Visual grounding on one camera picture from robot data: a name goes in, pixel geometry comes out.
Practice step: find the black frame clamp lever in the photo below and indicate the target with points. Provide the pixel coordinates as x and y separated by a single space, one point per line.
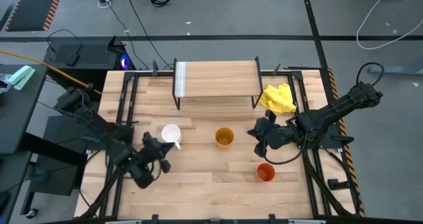
155 68
277 69

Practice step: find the yellow cloth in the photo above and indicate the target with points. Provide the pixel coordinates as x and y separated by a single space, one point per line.
277 98

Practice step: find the clear plastic packet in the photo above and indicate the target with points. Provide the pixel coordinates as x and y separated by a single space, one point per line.
4 83

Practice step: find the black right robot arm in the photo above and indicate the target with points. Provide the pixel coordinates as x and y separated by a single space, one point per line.
330 115

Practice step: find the black caster wheel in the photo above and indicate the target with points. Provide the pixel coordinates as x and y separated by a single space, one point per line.
31 213

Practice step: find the black computer tower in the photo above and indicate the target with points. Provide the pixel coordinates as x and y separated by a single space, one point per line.
96 55

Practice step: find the black orange hazard strip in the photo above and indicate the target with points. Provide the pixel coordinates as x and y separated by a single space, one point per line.
331 82

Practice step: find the grey metal stand foot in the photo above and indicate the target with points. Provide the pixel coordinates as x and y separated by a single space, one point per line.
393 70

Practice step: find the yellow plastic cup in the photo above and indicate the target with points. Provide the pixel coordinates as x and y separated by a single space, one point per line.
224 141

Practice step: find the black aluminium table frame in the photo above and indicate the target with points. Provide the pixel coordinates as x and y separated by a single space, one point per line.
129 76

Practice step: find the black equipment box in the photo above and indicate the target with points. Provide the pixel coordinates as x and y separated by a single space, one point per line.
53 176

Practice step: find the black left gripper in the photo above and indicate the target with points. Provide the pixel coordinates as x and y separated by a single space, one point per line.
153 153

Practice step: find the wooden shelf with black legs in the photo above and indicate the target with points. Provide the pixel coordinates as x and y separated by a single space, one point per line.
218 78

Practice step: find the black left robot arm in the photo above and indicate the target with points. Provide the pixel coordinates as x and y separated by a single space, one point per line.
99 123

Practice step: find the orange plastic cup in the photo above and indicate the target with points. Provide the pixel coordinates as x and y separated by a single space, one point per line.
264 174

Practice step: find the teal stapler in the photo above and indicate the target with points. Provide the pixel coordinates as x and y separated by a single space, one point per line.
21 77

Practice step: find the black mat with orange stripes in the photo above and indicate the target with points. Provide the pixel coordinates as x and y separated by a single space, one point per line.
33 6

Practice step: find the black clamp knob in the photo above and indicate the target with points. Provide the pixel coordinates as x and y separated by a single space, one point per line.
335 184

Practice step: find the black desk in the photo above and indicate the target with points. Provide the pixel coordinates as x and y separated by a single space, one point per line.
16 118

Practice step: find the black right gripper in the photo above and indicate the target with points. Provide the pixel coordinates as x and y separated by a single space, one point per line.
269 134

